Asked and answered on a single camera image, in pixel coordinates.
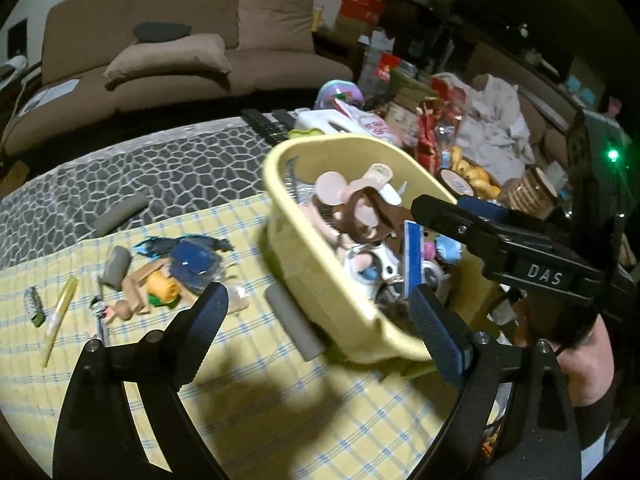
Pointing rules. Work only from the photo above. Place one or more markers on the brown sofa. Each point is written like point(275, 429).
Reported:
point(280, 70)

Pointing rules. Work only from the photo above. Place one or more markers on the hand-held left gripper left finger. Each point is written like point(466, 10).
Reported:
point(205, 320)

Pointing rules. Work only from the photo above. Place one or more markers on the yellow plastic tube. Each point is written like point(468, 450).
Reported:
point(62, 305)

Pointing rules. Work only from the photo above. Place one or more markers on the black remote control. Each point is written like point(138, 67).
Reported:
point(262, 122)
point(285, 117)

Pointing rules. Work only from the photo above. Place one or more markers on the papers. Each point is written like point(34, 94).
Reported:
point(50, 92)

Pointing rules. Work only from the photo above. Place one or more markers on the pink mouse ear toy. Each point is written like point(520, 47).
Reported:
point(330, 185)

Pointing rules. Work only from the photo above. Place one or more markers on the bunch of yellow bananas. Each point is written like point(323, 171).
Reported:
point(475, 175)

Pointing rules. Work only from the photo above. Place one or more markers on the red box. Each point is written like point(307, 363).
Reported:
point(360, 7)

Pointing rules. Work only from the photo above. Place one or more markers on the grey stone-pattern table mat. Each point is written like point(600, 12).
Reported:
point(150, 170)

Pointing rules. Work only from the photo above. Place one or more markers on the white plastic toy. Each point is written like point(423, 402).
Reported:
point(385, 265)

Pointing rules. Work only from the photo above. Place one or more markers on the person's right hand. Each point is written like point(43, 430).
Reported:
point(587, 367)

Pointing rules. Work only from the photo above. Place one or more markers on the purple round toy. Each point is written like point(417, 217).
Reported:
point(340, 95)

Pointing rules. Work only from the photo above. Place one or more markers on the pile of wooden blocks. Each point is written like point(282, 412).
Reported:
point(137, 282)

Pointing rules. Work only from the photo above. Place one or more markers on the yellow plastic basket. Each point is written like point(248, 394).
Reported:
point(320, 270)

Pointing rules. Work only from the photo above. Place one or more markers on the blue pouch in clear bag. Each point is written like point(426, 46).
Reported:
point(192, 260)

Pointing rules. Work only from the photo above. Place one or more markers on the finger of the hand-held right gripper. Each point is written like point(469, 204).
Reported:
point(440, 215)
point(482, 207)

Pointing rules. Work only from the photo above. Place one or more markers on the short grey foam tube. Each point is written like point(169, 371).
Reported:
point(116, 267)

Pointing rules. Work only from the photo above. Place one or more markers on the brown pillow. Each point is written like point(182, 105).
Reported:
point(165, 57)

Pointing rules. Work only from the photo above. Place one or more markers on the red snack packet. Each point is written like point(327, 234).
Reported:
point(387, 67)

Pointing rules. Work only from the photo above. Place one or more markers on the stack of round crackers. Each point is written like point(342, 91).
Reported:
point(530, 192)

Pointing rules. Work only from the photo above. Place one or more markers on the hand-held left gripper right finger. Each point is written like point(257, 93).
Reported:
point(437, 335)

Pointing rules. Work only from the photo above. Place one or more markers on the white cloth heap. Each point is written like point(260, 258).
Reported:
point(495, 115)

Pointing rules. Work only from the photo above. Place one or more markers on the dark oval cushion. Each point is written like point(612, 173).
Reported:
point(160, 31)

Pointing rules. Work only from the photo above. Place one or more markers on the yellow checked tablecloth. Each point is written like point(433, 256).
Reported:
point(275, 410)

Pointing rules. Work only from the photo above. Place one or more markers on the white plastic jug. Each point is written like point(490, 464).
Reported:
point(325, 122)

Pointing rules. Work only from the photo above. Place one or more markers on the yellow thread spool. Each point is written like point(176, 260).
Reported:
point(165, 287)

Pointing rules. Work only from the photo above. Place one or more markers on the long grey foam tube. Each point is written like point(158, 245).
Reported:
point(120, 214)

